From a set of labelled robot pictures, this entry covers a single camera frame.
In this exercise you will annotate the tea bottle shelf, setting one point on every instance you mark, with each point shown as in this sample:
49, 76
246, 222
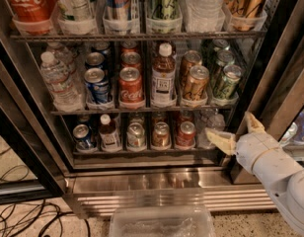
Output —
163, 76
108, 133

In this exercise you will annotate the right fridge glass door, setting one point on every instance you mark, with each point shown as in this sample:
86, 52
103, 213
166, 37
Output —
274, 90

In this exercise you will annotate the gold can bottom shelf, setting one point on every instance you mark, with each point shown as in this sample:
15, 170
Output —
161, 134

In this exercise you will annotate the gold can shelf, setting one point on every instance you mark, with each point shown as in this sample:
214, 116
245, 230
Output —
189, 59
245, 14
196, 83
161, 134

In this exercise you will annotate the blue silver can top shelf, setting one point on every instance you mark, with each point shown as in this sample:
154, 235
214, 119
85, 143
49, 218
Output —
119, 10

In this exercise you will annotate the front blue can middle shelf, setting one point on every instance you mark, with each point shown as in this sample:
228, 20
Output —
98, 85

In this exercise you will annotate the front red cola can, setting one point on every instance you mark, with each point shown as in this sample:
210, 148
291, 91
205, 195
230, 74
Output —
130, 85

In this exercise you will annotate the white green can shelf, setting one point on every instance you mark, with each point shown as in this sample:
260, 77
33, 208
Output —
77, 10
135, 135

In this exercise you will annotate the fridge glass door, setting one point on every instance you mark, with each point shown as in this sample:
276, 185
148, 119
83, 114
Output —
274, 90
27, 171

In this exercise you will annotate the tea bottle middle shelf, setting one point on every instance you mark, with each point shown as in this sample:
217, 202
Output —
163, 76

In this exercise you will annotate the left fridge glass door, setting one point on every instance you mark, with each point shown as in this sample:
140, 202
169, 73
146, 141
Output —
27, 171

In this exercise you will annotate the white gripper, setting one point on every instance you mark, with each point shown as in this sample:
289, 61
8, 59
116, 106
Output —
255, 151

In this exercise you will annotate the gold can top shelf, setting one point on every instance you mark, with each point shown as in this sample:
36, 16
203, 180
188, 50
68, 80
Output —
245, 14

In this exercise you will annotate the tea bottle bottom shelf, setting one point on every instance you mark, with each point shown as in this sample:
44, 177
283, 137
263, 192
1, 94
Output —
108, 133

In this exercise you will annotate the clear plastic bin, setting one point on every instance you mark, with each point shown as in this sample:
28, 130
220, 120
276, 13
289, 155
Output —
162, 221

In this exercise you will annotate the rear gold can middle shelf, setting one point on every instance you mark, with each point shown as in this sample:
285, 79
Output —
189, 59

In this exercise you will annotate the front gold can middle shelf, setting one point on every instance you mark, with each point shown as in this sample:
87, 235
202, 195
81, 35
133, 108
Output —
196, 83

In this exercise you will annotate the blue can bottom shelf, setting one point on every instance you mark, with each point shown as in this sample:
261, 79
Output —
83, 136

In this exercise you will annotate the water bottle bottom shelf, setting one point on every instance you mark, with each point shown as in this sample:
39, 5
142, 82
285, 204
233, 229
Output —
216, 122

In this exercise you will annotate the rear water bottle middle shelf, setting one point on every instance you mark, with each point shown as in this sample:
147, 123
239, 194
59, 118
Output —
61, 52

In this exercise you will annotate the front water bottle middle shelf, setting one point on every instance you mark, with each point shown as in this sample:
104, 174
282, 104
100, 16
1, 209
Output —
60, 84

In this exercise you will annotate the stainless steel fridge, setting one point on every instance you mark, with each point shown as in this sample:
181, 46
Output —
97, 184

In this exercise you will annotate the red can bottom shelf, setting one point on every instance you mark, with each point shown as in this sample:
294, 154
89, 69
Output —
185, 134

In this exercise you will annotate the white green can bottom shelf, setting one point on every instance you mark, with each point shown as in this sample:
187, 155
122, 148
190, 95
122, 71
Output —
135, 135

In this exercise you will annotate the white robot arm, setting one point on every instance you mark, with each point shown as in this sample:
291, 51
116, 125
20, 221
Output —
289, 199

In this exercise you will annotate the white green can top shelf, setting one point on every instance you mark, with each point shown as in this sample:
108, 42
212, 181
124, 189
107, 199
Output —
77, 10

